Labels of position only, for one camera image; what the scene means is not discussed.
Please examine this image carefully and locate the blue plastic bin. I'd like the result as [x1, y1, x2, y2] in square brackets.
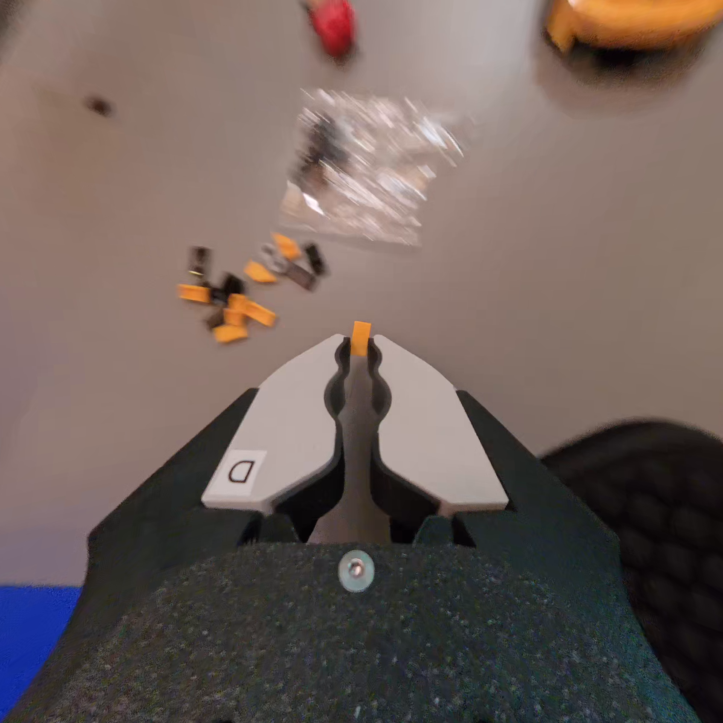
[0, 584, 82, 718]

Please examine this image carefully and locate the yellow lego car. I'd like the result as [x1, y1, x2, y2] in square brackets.
[545, 0, 723, 54]

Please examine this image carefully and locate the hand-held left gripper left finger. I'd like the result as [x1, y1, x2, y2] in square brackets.
[201, 333, 346, 516]

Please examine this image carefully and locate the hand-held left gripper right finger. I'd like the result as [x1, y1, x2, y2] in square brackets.
[367, 333, 510, 517]

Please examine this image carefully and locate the clear plastic parts bag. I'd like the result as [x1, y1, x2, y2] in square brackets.
[279, 87, 475, 248]

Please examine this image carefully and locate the pile of yellow black lego pieces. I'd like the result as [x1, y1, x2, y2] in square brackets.
[176, 232, 331, 345]

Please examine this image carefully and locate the red lego minifigure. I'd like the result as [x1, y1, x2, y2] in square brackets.
[305, 0, 358, 57]

